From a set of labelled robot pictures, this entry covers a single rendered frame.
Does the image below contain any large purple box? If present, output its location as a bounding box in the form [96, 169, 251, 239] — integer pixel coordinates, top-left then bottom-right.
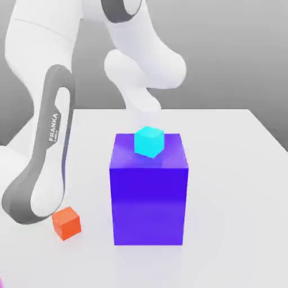
[109, 133, 189, 246]

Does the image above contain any small cyan cube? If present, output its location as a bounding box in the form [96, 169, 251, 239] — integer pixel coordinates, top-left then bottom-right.
[134, 126, 165, 159]

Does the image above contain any small orange cube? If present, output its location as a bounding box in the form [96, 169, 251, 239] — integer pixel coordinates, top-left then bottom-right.
[51, 206, 82, 241]

